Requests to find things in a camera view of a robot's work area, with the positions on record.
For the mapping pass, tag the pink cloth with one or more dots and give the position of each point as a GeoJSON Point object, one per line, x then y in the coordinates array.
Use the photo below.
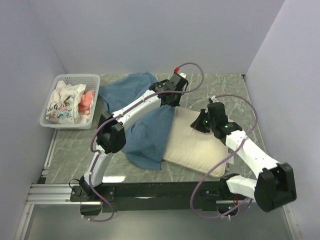
{"type": "Point", "coordinates": [87, 99]}

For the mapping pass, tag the aluminium rail frame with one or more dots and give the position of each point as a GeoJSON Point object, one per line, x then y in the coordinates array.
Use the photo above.
{"type": "Point", "coordinates": [53, 216]}

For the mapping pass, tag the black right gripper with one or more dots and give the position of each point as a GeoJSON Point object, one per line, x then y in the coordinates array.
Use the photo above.
{"type": "Point", "coordinates": [197, 124]}

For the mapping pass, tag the blue pillowcase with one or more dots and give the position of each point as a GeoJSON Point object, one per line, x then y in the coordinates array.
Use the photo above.
{"type": "Point", "coordinates": [146, 138]}

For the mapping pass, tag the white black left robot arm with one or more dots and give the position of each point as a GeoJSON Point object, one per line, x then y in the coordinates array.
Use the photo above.
{"type": "Point", "coordinates": [110, 135]}

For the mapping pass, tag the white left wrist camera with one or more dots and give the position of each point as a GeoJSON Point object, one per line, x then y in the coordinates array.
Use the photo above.
{"type": "Point", "coordinates": [181, 74]}

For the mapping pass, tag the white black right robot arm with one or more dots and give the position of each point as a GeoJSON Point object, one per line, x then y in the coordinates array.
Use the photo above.
{"type": "Point", "coordinates": [274, 185]}

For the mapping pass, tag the cream pillow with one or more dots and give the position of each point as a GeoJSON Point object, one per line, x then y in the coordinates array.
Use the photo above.
{"type": "Point", "coordinates": [190, 148]}

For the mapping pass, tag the white printed cloth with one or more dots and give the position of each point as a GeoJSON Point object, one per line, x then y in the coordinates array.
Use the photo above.
{"type": "Point", "coordinates": [62, 107]}

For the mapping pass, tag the white plastic basket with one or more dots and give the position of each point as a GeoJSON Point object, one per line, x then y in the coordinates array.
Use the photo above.
{"type": "Point", "coordinates": [92, 82]}

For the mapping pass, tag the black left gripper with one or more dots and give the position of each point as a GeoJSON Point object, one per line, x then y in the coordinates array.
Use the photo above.
{"type": "Point", "coordinates": [177, 103]}

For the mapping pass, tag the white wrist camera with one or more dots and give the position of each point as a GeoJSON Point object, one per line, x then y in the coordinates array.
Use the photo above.
{"type": "Point", "coordinates": [181, 74]}
{"type": "Point", "coordinates": [212, 99]}

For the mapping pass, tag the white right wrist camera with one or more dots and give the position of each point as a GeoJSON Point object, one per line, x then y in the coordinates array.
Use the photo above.
{"type": "Point", "coordinates": [212, 99]}

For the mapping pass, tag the black base beam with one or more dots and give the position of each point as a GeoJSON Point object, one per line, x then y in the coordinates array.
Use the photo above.
{"type": "Point", "coordinates": [134, 196]}

